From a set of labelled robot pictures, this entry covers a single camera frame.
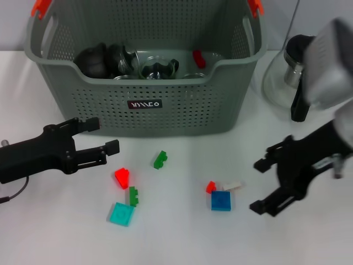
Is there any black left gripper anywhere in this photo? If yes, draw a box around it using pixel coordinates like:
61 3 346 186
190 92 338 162
0 117 120 184

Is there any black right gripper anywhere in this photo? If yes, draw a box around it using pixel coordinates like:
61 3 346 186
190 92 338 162
249 120 352 218

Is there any white toy brick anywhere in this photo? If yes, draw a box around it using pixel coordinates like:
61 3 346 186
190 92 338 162
222 181 245 192

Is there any red sloped toy brick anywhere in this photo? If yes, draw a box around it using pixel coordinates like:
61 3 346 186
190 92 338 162
114 167 131 190

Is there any blue square toy plate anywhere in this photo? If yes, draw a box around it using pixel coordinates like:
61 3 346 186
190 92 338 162
211 190 232 212

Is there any green toy brick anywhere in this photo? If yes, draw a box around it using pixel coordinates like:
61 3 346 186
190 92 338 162
129 186 141 207
153 150 168 169

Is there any teal square toy plate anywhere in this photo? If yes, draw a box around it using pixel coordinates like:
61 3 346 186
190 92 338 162
108 202 136 227

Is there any dark red long brick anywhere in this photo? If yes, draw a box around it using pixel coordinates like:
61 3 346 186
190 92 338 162
192 49 207 69

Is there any grey perforated storage basket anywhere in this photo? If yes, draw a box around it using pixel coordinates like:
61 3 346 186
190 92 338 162
23 0 269 138

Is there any dark clay teapot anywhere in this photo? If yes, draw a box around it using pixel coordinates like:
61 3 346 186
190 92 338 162
73 43 108 79

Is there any glass teapot black lid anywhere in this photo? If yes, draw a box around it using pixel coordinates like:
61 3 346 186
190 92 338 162
261 34 318 123

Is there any left gripper cable with plug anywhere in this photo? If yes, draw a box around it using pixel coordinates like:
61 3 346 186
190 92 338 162
0 176 30 204

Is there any orange basket handle clip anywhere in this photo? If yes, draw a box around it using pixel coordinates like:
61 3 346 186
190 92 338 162
31 0 53 19
247 0 265 19

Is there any thin grey wall cable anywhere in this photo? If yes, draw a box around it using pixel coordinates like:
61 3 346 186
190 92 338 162
285 0 301 38

